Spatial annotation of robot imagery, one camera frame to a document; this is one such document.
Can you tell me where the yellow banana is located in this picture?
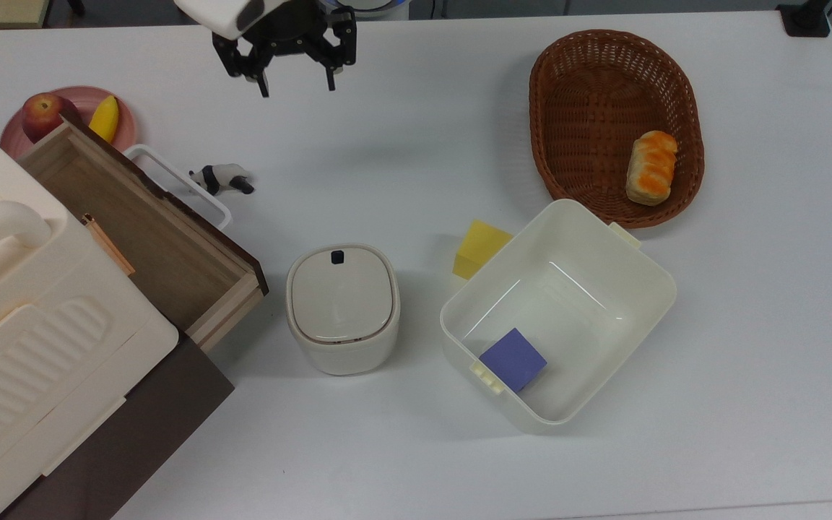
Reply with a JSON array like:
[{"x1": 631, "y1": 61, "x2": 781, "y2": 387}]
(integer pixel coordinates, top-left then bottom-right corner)
[{"x1": 87, "y1": 95, "x2": 121, "y2": 144}]

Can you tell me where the red apple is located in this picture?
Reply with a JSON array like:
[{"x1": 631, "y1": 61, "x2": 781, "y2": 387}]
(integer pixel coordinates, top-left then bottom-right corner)
[{"x1": 22, "y1": 92, "x2": 82, "y2": 144}]

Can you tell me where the cream storage box with handle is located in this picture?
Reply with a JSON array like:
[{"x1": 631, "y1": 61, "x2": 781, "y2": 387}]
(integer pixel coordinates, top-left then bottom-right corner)
[{"x1": 0, "y1": 108, "x2": 181, "y2": 520}]

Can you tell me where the orange pencil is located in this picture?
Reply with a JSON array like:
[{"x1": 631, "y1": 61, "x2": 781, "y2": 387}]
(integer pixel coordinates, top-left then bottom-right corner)
[{"x1": 81, "y1": 214, "x2": 137, "y2": 277}]

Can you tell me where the wooden drawer with white handle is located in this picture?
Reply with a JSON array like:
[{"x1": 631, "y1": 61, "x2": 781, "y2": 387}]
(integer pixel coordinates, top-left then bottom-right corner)
[{"x1": 17, "y1": 112, "x2": 269, "y2": 353}]

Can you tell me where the black clamp mount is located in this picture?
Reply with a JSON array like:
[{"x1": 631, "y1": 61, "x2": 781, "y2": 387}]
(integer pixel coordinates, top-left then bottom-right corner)
[{"x1": 776, "y1": 0, "x2": 832, "y2": 38}]

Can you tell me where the white open plastic box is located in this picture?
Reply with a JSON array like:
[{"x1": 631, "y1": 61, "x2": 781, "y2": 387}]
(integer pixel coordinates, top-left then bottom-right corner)
[{"x1": 439, "y1": 199, "x2": 678, "y2": 434}]

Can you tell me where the black and white panda toy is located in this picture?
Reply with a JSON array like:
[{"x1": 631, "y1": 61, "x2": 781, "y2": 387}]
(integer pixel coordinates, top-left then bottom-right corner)
[{"x1": 188, "y1": 163, "x2": 256, "y2": 198}]

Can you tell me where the white lidded bin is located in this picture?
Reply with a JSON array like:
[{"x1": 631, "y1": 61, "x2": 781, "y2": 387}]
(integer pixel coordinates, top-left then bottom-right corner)
[{"x1": 285, "y1": 243, "x2": 402, "y2": 376}]

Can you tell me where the yellow foam block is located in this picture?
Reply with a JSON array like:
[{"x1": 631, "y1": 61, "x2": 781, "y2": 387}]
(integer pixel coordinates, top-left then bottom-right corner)
[{"x1": 452, "y1": 220, "x2": 515, "y2": 281}]

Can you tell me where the dark brown drawer cabinet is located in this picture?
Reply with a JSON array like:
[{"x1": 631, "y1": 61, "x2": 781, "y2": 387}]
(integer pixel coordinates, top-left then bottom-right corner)
[{"x1": 0, "y1": 332, "x2": 235, "y2": 520}]

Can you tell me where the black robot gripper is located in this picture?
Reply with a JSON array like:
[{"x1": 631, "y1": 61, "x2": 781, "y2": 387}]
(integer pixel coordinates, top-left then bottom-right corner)
[{"x1": 212, "y1": 0, "x2": 358, "y2": 99}]

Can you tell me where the brown wicker basket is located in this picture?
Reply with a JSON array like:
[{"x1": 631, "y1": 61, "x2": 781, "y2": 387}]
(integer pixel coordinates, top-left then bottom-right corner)
[{"x1": 529, "y1": 29, "x2": 706, "y2": 230}]

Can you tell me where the purple cube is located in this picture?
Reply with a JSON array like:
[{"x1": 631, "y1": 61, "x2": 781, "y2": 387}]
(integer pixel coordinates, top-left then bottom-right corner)
[{"x1": 479, "y1": 327, "x2": 549, "y2": 394}]

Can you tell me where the pink plate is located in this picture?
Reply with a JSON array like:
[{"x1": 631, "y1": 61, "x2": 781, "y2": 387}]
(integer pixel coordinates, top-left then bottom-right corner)
[{"x1": 0, "y1": 86, "x2": 139, "y2": 160}]

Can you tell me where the toy bread loaf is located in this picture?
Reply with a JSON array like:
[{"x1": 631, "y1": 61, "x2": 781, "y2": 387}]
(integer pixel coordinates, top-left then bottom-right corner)
[{"x1": 625, "y1": 130, "x2": 679, "y2": 207}]

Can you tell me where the white and blue round object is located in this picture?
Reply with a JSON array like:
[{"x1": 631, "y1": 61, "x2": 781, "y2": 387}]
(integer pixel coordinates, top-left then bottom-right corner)
[{"x1": 318, "y1": 0, "x2": 412, "y2": 21}]

